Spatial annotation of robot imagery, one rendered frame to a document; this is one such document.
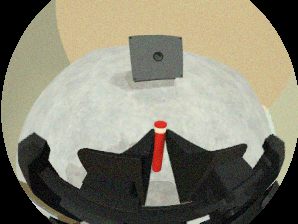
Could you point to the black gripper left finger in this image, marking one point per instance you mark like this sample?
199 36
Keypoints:
133 165

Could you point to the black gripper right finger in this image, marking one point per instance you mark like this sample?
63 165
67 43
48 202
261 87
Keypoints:
191 165

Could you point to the red peg with white band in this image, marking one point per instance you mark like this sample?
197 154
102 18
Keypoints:
159 144

